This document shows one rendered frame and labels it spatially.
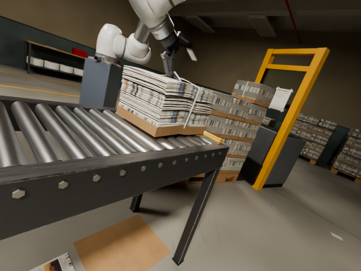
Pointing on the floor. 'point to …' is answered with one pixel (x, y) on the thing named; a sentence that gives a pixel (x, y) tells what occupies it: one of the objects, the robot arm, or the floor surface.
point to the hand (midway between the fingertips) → (186, 69)
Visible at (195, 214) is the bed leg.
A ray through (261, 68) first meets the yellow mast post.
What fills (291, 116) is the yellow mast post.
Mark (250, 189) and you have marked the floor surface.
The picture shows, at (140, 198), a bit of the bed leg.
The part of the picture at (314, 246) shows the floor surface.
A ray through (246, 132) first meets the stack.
